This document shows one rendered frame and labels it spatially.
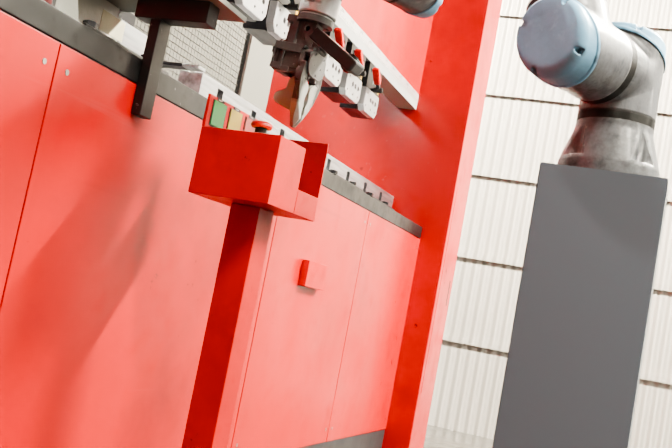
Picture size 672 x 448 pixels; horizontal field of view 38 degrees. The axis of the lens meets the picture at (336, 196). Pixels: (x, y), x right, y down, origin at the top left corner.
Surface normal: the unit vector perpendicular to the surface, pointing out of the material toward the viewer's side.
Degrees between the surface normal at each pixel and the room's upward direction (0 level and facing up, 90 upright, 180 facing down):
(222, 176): 90
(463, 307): 90
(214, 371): 90
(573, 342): 90
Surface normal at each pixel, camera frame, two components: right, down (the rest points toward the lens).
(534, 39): -0.70, -0.09
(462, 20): -0.31, -0.17
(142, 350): 0.93, 0.14
